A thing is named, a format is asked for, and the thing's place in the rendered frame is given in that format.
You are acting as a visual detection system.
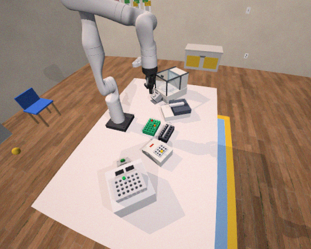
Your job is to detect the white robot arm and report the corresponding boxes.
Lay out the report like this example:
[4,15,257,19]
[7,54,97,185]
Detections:
[60,0,157,124]

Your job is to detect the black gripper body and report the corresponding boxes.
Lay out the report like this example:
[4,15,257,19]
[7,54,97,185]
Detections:
[142,67,158,83]

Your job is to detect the green tube rack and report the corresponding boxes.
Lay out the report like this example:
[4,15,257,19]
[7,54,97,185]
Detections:
[142,118,161,136]

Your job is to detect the analytical balance with glass draft shield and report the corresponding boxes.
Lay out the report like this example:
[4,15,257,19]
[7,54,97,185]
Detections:
[150,66,189,104]

